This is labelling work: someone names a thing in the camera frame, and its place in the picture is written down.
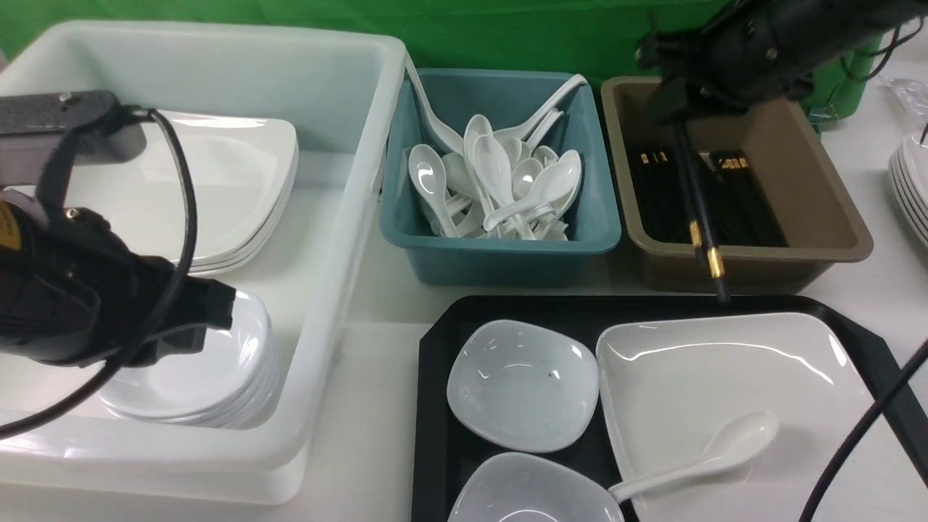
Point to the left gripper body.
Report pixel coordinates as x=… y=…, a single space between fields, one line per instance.
x=129 y=286

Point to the brown plastic bin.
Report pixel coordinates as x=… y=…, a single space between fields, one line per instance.
x=807 y=197

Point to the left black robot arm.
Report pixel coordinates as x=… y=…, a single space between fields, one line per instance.
x=72 y=293

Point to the white plate stack at right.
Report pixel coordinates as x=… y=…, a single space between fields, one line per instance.
x=907 y=170

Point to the teal plastic bin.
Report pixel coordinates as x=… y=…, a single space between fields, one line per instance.
x=506 y=97

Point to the large white square plate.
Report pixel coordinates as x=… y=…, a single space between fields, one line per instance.
x=667 y=386

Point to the black chopstick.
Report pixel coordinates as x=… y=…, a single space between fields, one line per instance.
x=685 y=189
x=708 y=242

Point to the clear plastic wrap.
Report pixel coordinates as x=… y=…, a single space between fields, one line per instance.
x=911 y=95

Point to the stack of white square plates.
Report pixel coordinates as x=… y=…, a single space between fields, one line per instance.
x=242 y=170

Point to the black serving tray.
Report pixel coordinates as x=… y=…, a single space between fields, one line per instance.
x=446 y=453

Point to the stack of small white bowls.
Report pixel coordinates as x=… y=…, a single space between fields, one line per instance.
x=224 y=385

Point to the green cloth backdrop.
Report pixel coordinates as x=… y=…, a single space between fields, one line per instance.
x=594 y=38

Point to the grey-white small bowl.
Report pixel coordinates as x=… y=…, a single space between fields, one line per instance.
x=515 y=486
x=524 y=387

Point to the large white plastic tub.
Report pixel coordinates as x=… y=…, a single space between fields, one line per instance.
x=340 y=91

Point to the white spoon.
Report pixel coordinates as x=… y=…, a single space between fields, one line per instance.
x=735 y=444

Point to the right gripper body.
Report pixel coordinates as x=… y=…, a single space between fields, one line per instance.
x=747 y=54

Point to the pile of white spoons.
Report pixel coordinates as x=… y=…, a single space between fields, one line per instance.
x=512 y=188

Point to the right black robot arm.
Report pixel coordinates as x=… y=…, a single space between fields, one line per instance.
x=842 y=26

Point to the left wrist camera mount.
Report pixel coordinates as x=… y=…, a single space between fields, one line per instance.
x=44 y=135

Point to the pile of black chopsticks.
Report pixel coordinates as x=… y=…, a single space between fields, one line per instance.
x=739 y=212

